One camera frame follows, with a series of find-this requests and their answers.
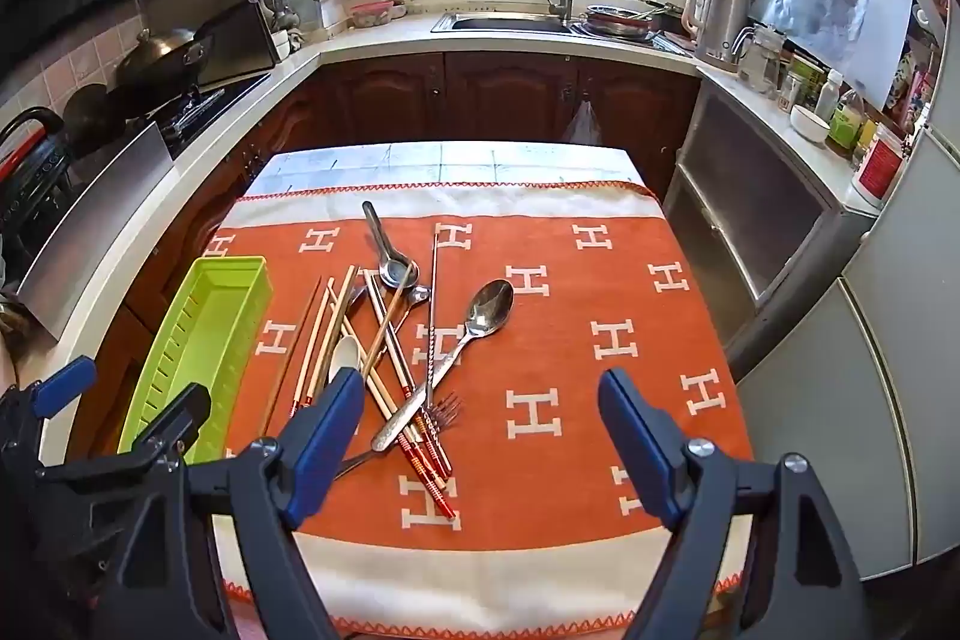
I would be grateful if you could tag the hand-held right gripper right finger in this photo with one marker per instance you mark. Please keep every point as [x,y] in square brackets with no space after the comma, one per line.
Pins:
[637,437]

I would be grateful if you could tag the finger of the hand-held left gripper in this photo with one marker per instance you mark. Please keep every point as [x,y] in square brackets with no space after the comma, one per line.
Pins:
[176,415]
[67,379]

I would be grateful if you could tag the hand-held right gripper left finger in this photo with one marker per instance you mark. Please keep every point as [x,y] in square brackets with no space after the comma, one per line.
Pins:
[330,437]

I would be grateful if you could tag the gold chopstick red patterned end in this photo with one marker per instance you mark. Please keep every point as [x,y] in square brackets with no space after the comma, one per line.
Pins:
[433,476]
[411,431]

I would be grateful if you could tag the white ceramic spoon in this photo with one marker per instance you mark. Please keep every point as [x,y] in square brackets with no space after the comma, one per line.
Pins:
[345,355]

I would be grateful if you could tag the pale chopstick red striped end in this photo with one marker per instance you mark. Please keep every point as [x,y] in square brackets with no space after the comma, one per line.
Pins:
[311,351]
[332,329]

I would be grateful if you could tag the green plastic utensil tray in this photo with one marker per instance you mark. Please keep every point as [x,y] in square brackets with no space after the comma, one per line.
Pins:
[217,302]

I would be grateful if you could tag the metal fork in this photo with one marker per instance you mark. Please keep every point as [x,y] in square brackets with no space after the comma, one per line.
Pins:
[448,413]

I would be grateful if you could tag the small metal spoon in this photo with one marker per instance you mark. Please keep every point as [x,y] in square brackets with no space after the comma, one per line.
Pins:
[418,295]

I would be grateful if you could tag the metal soup spoon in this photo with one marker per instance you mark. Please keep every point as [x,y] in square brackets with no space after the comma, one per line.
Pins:
[396,271]

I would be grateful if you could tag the thin metal chopstick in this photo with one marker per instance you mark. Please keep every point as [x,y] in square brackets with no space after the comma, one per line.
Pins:
[433,280]

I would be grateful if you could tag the large metal spoon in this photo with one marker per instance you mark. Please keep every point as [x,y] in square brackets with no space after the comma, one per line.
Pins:
[491,306]

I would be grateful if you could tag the orange printed blanket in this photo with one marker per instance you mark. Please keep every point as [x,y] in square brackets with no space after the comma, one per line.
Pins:
[570,347]

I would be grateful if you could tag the low stainless splash panel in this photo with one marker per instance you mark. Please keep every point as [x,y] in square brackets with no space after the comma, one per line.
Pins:
[97,220]

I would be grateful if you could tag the black pressure cooker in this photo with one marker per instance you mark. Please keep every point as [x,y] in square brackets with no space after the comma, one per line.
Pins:
[30,175]

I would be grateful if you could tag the dark round pot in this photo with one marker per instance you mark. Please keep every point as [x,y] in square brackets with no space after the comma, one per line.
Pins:
[90,119]

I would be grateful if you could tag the grey refrigerator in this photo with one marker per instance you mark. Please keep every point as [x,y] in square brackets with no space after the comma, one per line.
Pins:
[885,347]

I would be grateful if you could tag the pale blue tablecloth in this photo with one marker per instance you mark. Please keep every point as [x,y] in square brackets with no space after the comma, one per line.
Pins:
[450,160]

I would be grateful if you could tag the black gas stove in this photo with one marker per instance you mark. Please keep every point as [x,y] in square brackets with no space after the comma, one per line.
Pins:
[217,108]

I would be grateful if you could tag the white plastic bag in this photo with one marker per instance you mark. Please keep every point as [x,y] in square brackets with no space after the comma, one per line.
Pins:
[583,126]

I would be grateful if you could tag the white bowl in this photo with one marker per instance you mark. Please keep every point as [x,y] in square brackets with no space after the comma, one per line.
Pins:
[810,124]

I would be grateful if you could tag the red label jar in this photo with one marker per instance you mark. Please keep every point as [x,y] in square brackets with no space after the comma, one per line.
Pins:
[877,168]

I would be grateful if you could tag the green label bottle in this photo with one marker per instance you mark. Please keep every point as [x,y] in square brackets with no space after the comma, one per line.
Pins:
[846,126]

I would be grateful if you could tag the small glass jar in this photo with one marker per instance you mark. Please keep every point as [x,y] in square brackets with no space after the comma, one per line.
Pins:
[790,94]

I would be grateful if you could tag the white plastic bottle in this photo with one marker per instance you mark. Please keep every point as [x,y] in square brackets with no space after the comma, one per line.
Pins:
[829,100]

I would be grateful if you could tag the glass pitcher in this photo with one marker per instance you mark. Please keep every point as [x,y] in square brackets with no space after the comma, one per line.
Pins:
[761,63]

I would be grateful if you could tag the white kitchen countertop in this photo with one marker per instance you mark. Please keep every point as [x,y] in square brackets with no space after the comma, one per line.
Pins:
[375,40]

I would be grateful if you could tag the stack of dishes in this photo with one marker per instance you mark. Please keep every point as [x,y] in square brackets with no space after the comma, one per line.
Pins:
[619,21]

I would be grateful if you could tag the pink lidded bowl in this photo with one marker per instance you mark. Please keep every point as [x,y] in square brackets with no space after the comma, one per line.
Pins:
[371,15]

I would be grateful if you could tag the steel electric kettle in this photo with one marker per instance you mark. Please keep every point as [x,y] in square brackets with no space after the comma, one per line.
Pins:
[716,18]

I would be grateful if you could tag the stainless sink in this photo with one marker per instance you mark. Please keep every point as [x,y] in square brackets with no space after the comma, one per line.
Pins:
[495,23]

